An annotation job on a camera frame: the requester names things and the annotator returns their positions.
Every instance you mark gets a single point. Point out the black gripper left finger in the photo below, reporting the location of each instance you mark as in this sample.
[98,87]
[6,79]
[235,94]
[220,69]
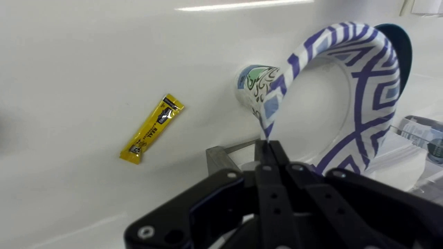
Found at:
[208,208]

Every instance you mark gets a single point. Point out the clear acrylic napkin holder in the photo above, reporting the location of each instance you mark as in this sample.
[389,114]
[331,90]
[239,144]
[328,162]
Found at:
[415,133]

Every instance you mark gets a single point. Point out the dark blue plastic bowl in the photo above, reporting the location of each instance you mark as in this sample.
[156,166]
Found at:
[399,50]

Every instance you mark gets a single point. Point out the blue white patterned paper bowl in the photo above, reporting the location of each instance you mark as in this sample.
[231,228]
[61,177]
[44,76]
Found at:
[368,78]

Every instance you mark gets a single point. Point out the yellow sugar packet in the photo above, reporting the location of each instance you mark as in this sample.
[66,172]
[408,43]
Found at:
[152,129]

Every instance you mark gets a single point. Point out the patterned paper coffee cup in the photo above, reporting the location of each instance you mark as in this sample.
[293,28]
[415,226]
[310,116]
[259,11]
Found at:
[252,87]

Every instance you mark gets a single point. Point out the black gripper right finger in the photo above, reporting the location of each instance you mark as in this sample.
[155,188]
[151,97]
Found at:
[368,212]

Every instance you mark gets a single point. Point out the white wall outlet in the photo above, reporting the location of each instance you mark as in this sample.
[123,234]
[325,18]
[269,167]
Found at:
[426,6]

